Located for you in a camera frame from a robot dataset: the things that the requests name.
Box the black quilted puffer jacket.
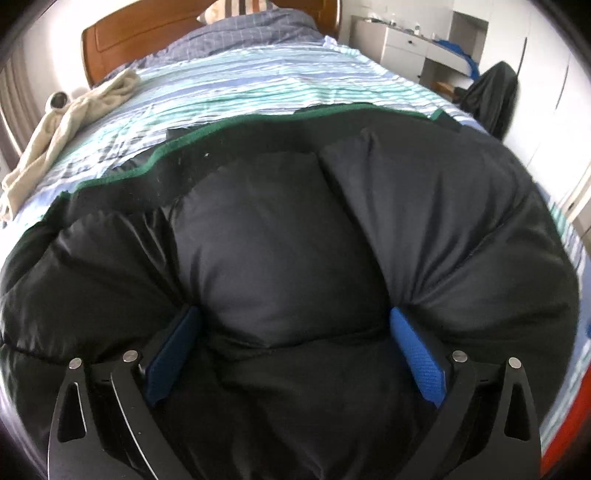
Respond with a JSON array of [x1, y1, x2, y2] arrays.
[[1, 104, 579, 479]]

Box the orange red bed base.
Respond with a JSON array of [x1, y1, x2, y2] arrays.
[[541, 375, 590, 479]]

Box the cream fleece garment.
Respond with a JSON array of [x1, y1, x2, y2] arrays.
[[1, 69, 140, 221]]

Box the beige curtain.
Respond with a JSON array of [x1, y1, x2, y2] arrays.
[[1, 40, 42, 168]]

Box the black garment on chair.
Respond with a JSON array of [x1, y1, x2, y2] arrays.
[[453, 61, 519, 140]]

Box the blue striped bed sheet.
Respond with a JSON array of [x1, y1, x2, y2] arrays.
[[1, 38, 590, 465]]

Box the white desk with drawers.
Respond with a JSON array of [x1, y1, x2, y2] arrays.
[[349, 16, 472, 89]]

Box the brown wooden headboard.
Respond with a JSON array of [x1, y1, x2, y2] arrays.
[[81, 0, 342, 87]]

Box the blue cloth on desk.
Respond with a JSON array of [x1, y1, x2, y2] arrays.
[[436, 39, 480, 80]]

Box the brown striped pillow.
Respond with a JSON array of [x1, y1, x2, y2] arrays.
[[197, 0, 277, 25]]

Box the blue plaid folded duvet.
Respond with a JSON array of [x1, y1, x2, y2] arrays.
[[98, 8, 325, 84]]

